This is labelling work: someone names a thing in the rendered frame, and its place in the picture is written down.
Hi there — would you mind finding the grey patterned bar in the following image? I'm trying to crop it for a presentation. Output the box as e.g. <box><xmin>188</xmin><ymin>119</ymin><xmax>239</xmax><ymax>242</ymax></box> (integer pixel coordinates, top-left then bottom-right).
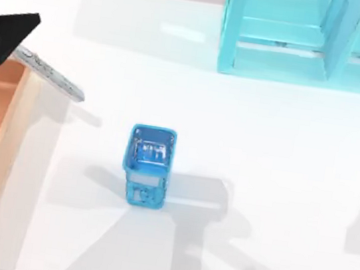
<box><xmin>6</xmin><ymin>44</ymin><xmax>92</xmax><ymax>105</ymax></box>

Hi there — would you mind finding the blue pierced pen holder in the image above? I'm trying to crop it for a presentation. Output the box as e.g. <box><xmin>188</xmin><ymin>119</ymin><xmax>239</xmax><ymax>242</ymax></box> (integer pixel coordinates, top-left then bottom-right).
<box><xmin>117</xmin><ymin>121</ymin><xmax>179</xmax><ymax>212</ymax></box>

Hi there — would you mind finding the light blue rack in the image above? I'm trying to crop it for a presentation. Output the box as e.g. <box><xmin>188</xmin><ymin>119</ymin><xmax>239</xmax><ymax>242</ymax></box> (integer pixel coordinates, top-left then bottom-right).
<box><xmin>214</xmin><ymin>0</ymin><xmax>360</xmax><ymax>94</ymax></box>

